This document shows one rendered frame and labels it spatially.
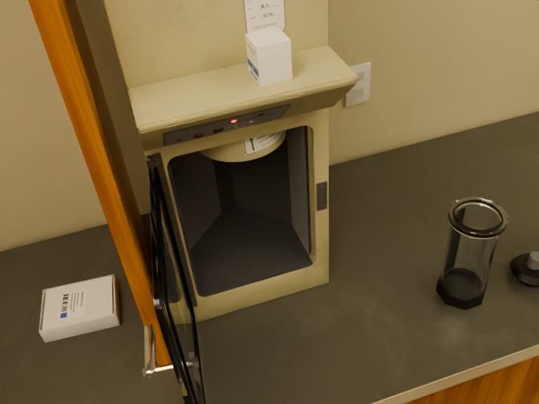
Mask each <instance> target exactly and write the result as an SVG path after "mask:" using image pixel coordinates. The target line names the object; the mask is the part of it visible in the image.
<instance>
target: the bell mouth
mask: <svg viewBox="0 0 539 404"><path fill-rule="evenodd" d="M285 137H286V130H283V131H277V132H274V133H270V134H267V135H260V136H257V137H253V138H250V139H244V140H241V141H237V142H234V143H227V144H224V145H221V146H217V147H211V148H208V149H205V150H201V151H199V152H200V153H201V154H202V155H204V156H206V157H209V158H210V159H213V160H219V161H224V162H242V161H248V160H255V159H257V158H260V157H263V156H265V155H267V154H269V153H271V152H272V151H274V150H275V149H276V148H277V147H279V146H280V145H281V144H282V142H283V140H284V139H285Z"/></svg>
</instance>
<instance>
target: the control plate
mask: <svg viewBox="0 0 539 404"><path fill-rule="evenodd" d="M291 104H292V103H291ZM291 104H287V105H283V106H280V107H273V108H270V109H266V110H263V111H256V112H253V113H249V114H245V115H239V116H236V117H232V118H228V119H223V120H218V121H215V122H211V123H205V124H201V125H198V126H194V127H188V128H185V129H180V130H177V131H171V132H167V133H164V134H163V135H164V146H168V145H172V144H176V143H182V142H185V141H189V140H193V139H199V138H194V135H197V134H203V136H202V137H206V136H209V135H216V134H219V133H222V132H219V133H216V134H215V133H214V134H213V131H214V130H215V129H218V128H222V127H224V130H223V132H226V131H232V130H236V128H235V127H233V126H235V125H239V126H238V129H239V128H243V127H249V126H250V123H249V122H252V121H254V122H253V125H256V124H259V123H266V121H265V120H263V119H265V118H268V119H267V120H268V121H267V122H269V121H273V120H276V119H281V118H282V116H283V115H284V114H285V113H286V111H287V110H288V108H289V107H290V105H291ZM261 113H265V114H264V115H262V116H257V115H259V114H261ZM235 119H237V121H236V122H234V123H231V122H230V121H232V120H235ZM202 137H200V138H202ZM177 139H182V140H181V141H176V140H177Z"/></svg>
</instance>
